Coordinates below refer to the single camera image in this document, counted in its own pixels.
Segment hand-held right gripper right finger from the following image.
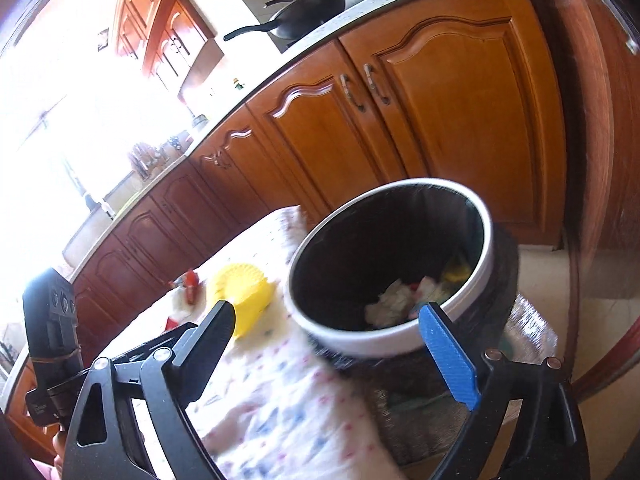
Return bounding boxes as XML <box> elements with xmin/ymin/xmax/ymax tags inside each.
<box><xmin>419</xmin><ymin>302</ymin><xmax>591</xmax><ymax>480</ymax></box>

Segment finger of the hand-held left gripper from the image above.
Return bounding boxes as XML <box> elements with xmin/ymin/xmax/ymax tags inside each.
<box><xmin>107</xmin><ymin>322</ymin><xmax>198</xmax><ymax>366</ymax></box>

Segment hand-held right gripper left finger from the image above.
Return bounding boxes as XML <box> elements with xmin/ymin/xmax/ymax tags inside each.
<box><xmin>63</xmin><ymin>300</ymin><xmax>237</xmax><ymax>480</ymax></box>

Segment white rimmed trash bin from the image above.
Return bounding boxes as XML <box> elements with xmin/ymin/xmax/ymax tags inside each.
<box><xmin>284</xmin><ymin>177</ymin><xmax>523</xmax><ymax>461</ymax></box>

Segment colourful wrapper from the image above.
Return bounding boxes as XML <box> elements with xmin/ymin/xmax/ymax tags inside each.
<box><xmin>410</xmin><ymin>275</ymin><xmax>446</xmax><ymax>318</ymax></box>

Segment white red wrapper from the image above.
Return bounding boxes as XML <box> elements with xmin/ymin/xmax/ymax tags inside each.
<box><xmin>364</xmin><ymin>277</ymin><xmax>416</xmax><ymax>331</ymax></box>

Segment yellow snack wrapper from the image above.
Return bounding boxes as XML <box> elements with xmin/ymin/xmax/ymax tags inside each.
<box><xmin>442</xmin><ymin>257</ymin><xmax>473</xmax><ymax>285</ymax></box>

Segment person's left hand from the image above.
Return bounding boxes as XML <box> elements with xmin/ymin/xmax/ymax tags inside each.
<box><xmin>51</xmin><ymin>430</ymin><xmax>68</xmax><ymax>468</ymax></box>

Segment red milk carton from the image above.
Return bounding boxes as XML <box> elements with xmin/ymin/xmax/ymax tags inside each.
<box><xmin>172</xmin><ymin>270</ymin><xmax>201</xmax><ymax>306</ymax></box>

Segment yellow foam net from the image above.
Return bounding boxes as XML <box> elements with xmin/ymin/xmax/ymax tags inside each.
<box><xmin>209</xmin><ymin>262</ymin><xmax>276</xmax><ymax>341</ymax></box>

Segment white printed tablecloth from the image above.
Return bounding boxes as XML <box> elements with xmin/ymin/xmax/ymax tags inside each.
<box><xmin>145</xmin><ymin>205</ymin><xmax>401</xmax><ymax>480</ymax></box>

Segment clear plastic covered object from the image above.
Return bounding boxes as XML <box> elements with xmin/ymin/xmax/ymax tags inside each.
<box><xmin>502</xmin><ymin>292</ymin><xmax>558</xmax><ymax>361</ymax></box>

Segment chrome kitchen faucet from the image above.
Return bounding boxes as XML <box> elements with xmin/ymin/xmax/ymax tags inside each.
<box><xmin>65</xmin><ymin>160</ymin><xmax>115</xmax><ymax>221</ymax></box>

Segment kitchen window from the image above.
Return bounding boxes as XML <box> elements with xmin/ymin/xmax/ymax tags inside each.
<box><xmin>0</xmin><ymin>60</ymin><xmax>191</xmax><ymax>241</ymax></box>

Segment wooden lower cabinets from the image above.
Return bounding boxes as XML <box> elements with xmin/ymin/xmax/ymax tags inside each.
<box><xmin>10</xmin><ymin>0</ymin><xmax>568</xmax><ymax>461</ymax></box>

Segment speckled kitchen countertop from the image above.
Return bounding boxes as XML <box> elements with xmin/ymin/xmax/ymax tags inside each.
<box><xmin>0</xmin><ymin>0</ymin><xmax>523</xmax><ymax>411</ymax></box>

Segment black wok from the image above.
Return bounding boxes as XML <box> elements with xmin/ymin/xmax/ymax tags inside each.
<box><xmin>223</xmin><ymin>0</ymin><xmax>347</xmax><ymax>42</ymax></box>

